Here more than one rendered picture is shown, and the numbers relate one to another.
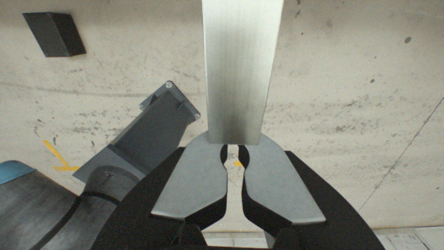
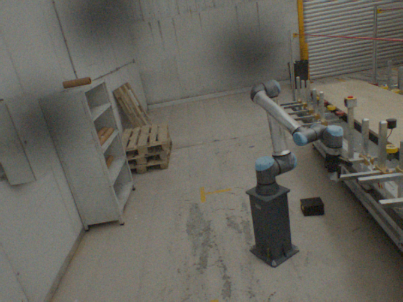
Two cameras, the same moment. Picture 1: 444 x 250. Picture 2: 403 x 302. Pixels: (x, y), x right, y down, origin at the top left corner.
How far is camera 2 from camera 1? 2.21 m
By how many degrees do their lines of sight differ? 68
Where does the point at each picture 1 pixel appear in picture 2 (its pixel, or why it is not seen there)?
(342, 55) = not seen: outside the picture
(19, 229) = (283, 162)
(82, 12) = (327, 218)
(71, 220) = (278, 170)
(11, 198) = (291, 164)
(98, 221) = (272, 175)
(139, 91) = not seen: hidden behind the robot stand
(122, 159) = (285, 192)
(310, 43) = not seen: outside the picture
